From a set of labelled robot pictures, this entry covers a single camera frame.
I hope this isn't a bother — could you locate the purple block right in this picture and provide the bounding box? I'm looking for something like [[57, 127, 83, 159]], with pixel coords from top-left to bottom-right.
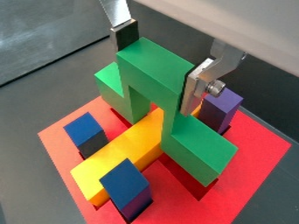
[[199, 88, 243, 134]]

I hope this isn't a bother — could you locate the yellow long bar block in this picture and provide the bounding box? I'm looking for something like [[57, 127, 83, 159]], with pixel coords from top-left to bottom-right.
[[69, 103, 203, 208]]

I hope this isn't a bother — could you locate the blue block left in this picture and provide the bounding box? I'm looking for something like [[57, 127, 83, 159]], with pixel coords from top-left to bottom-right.
[[64, 113, 108, 159]]

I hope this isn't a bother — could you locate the blue block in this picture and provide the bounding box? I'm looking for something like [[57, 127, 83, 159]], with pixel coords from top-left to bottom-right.
[[64, 113, 108, 159], [99, 158, 153, 221]]

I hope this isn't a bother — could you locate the blue block right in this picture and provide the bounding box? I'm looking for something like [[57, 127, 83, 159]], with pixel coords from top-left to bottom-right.
[[99, 158, 153, 221]]

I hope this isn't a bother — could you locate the red base board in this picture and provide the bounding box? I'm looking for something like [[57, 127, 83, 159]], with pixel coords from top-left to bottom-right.
[[39, 98, 291, 224]]

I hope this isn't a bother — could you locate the green bridge-shaped block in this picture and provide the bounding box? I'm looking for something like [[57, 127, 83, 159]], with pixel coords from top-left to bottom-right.
[[96, 38, 237, 186]]

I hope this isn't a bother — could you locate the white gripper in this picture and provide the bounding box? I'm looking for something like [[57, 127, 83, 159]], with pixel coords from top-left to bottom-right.
[[136, 0, 299, 116]]

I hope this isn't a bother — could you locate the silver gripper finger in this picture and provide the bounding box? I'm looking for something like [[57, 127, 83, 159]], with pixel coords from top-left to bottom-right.
[[99, 0, 139, 52]]

